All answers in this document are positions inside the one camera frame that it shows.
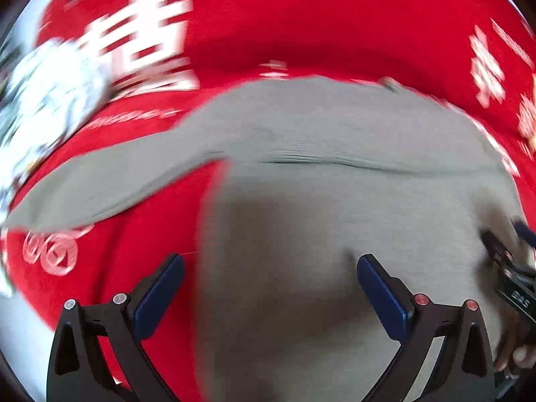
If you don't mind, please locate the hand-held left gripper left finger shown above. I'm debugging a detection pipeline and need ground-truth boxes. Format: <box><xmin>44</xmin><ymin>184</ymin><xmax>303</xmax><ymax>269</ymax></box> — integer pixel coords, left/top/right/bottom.
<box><xmin>46</xmin><ymin>254</ymin><xmax>185</xmax><ymax>402</ymax></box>

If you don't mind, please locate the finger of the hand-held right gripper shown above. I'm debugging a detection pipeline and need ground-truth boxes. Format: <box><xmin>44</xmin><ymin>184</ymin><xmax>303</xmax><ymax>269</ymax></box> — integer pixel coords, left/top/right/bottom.
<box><xmin>513</xmin><ymin>219</ymin><xmax>536</xmax><ymax>249</ymax></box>
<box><xmin>481</xmin><ymin>228</ymin><xmax>518</xmax><ymax>271</ymax></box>

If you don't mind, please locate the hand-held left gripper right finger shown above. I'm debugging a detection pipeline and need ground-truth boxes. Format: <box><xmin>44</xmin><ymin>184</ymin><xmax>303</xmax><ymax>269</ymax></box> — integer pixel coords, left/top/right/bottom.
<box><xmin>357</xmin><ymin>254</ymin><xmax>497</xmax><ymax>402</ymax></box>

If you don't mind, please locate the grey knit garment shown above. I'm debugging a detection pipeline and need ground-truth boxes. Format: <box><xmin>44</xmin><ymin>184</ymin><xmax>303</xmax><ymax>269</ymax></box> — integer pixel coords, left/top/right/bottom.
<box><xmin>4</xmin><ymin>74</ymin><xmax>529</xmax><ymax>402</ymax></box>

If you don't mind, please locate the person's right hand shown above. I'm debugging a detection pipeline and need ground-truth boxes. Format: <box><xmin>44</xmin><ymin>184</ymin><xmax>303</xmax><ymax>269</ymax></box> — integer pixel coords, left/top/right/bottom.
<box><xmin>493</xmin><ymin>316</ymin><xmax>536</xmax><ymax>383</ymax></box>

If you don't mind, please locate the white patterned cloth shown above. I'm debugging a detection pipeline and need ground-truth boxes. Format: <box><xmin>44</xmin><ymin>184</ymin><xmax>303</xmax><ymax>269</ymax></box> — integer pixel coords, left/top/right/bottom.
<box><xmin>0</xmin><ymin>38</ymin><xmax>112</xmax><ymax>218</ymax></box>

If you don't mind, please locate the red printed blanket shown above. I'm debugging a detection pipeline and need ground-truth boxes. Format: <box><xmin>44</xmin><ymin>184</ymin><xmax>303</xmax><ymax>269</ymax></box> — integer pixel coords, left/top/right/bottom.
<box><xmin>0</xmin><ymin>0</ymin><xmax>536</xmax><ymax>402</ymax></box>

